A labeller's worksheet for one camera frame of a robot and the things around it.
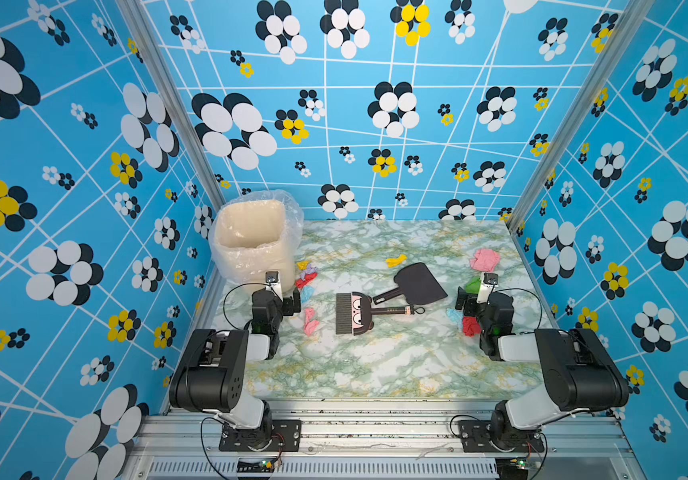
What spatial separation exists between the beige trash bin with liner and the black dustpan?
1.15 feet

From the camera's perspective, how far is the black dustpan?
1.01 metres

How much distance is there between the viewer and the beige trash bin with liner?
2.65ft

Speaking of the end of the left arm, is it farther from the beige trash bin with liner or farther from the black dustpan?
the black dustpan
